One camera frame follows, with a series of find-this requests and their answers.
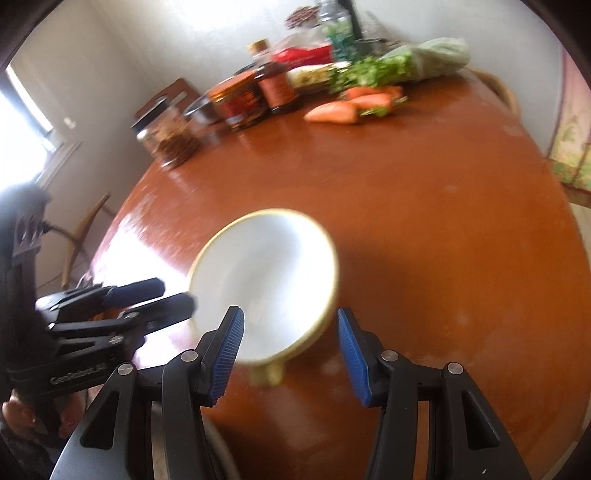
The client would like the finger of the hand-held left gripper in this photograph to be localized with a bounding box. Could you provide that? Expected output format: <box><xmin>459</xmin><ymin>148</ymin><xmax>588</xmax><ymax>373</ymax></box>
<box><xmin>44</xmin><ymin>292</ymin><xmax>198</xmax><ymax>365</ymax></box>
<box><xmin>34</xmin><ymin>277</ymin><xmax>166</xmax><ymax>319</ymax></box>

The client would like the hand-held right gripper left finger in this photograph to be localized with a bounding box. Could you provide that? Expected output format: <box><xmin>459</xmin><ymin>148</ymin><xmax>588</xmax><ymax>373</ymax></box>
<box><xmin>48</xmin><ymin>305</ymin><xmax>245</xmax><ymax>480</ymax></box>

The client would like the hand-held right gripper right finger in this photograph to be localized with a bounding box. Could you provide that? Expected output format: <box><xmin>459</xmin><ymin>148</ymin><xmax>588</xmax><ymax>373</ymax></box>
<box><xmin>337</xmin><ymin>308</ymin><xmax>534</xmax><ymax>480</ymax></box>

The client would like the white bowl with yellow rim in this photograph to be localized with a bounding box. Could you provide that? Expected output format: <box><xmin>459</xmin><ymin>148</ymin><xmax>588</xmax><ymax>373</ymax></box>
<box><xmin>188</xmin><ymin>209</ymin><xmax>340</xmax><ymax>384</ymax></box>

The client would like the person's left hand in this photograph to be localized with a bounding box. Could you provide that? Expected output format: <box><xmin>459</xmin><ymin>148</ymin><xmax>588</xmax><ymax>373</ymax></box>
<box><xmin>2</xmin><ymin>397</ymin><xmax>81</xmax><ymax>437</ymax></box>

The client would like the wooden armchair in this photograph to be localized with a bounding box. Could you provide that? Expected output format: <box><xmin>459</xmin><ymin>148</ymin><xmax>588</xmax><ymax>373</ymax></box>
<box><xmin>60</xmin><ymin>191</ymin><xmax>114</xmax><ymax>289</ymax></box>

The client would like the clear jar with black lid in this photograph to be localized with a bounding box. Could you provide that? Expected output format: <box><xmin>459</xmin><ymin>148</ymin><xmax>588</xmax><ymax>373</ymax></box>
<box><xmin>130</xmin><ymin>97</ymin><xmax>201</xmax><ymax>169</ymax></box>

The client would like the small steel bowl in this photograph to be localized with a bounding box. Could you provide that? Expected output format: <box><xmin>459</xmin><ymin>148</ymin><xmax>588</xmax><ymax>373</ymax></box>
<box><xmin>185</xmin><ymin>95</ymin><xmax>227</xmax><ymax>129</ymax></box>

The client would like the brown slatted-back chair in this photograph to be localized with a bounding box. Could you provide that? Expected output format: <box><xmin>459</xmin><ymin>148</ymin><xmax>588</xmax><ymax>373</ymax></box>
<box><xmin>134</xmin><ymin>78</ymin><xmax>202</xmax><ymax>121</ymax></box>

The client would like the window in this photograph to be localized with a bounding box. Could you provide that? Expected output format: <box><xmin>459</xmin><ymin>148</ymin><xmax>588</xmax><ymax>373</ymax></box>
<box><xmin>0</xmin><ymin>65</ymin><xmax>63</xmax><ymax>188</ymax></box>

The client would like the red label glass jar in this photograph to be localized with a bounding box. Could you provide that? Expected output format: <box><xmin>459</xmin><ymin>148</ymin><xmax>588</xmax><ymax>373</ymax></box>
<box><xmin>208</xmin><ymin>74</ymin><xmax>269</xmax><ymax>131</ymax></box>

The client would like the carrot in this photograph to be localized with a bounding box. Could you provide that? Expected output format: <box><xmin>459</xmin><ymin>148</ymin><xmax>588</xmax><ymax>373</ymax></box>
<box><xmin>344</xmin><ymin>85</ymin><xmax>403</xmax><ymax>100</ymax></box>
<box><xmin>304</xmin><ymin>102</ymin><xmax>359</xmax><ymax>124</ymax></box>
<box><xmin>358</xmin><ymin>93</ymin><xmax>394</xmax><ymax>116</ymax></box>

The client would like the dark sauce bottle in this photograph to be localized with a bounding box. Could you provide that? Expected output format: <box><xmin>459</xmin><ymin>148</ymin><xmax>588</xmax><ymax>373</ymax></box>
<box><xmin>247</xmin><ymin>39</ymin><xmax>301</xmax><ymax>114</ymax></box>

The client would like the clear food packet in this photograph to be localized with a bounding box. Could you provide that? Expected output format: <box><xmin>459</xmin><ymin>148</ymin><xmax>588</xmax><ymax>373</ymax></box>
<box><xmin>288</xmin><ymin>65</ymin><xmax>339</xmax><ymax>90</ymax></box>

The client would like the red food packet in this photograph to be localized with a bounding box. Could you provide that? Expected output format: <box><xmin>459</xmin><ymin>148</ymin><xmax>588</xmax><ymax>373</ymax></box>
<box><xmin>272</xmin><ymin>44</ymin><xmax>334</xmax><ymax>66</ymax></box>

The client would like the light wooden round-back chair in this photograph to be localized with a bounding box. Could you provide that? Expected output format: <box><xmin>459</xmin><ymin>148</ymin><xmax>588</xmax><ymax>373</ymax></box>
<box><xmin>475</xmin><ymin>67</ymin><xmax>521</xmax><ymax>117</ymax></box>

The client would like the plastic bag of vegetables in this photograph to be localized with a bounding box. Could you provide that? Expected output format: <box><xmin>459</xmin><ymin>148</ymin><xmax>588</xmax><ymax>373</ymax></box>
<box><xmin>381</xmin><ymin>37</ymin><xmax>471</xmax><ymax>84</ymax></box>

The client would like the floral printed cloth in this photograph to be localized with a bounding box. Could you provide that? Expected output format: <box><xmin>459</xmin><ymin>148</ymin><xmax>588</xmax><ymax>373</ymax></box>
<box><xmin>547</xmin><ymin>51</ymin><xmax>591</xmax><ymax>204</ymax></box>

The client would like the red speckled bundle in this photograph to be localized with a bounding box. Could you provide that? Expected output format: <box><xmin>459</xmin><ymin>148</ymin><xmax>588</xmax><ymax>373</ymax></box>
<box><xmin>284</xmin><ymin>6</ymin><xmax>320</xmax><ymax>29</ymax></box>

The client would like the clear bottle with green label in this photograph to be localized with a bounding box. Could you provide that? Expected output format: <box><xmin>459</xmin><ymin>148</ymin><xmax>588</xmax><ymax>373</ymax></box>
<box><xmin>318</xmin><ymin>0</ymin><xmax>355</xmax><ymax>63</ymax></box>

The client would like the black cable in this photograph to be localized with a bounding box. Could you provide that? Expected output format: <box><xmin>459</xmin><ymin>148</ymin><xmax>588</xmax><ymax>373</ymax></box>
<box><xmin>41</xmin><ymin>222</ymin><xmax>77</xmax><ymax>259</ymax></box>

